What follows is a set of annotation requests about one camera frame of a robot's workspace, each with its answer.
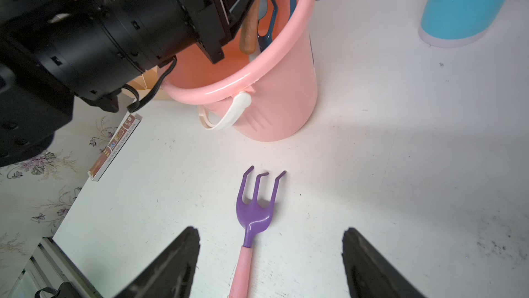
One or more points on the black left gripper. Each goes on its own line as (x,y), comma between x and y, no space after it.
(202,4)

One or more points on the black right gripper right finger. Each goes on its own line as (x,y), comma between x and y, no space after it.
(368,273)

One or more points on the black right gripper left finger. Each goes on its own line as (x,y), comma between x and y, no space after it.
(171,274)

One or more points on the red shovel wooden handle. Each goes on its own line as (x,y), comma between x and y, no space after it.
(248,41)

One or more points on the teal fork yellow handle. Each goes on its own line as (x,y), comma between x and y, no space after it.
(267,39)

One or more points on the purple fork pink handle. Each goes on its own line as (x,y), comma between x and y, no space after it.
(254,219)

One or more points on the light blue trowel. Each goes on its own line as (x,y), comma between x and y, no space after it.
(263,8)

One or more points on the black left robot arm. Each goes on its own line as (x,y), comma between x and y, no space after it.
(53,51)

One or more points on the pink plastic bucket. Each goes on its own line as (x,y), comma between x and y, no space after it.
(266,98)

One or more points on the red brown book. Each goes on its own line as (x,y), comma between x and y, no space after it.
(111,150)

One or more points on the aluminium mounting rail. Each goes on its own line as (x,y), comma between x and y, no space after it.
(50,267)

